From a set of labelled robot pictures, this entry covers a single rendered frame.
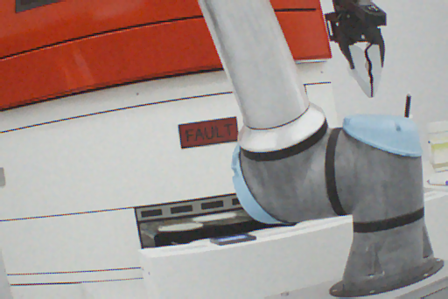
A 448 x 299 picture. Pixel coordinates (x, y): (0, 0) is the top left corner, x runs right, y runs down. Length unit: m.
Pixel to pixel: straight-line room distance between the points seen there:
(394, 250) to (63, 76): 0.99
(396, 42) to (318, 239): 2.47
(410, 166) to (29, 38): 1.03
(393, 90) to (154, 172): 1.95
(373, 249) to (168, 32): 0.94
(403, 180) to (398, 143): 0.05
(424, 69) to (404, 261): 2.80
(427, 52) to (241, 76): 2.82
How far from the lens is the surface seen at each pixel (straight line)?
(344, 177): 1.31
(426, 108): 4.04
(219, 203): 2.18
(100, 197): 2.13
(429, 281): 1.27
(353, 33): 1.64
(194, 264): 1.53
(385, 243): 1.30
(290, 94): 1.31
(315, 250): 1.58
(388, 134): 1.28
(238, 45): 1.27
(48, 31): 2.07
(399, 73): 3.99
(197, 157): 2.17
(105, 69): 2.08
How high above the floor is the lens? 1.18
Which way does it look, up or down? 3 degrees down
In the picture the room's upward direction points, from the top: 7 degrees counter-clockwise
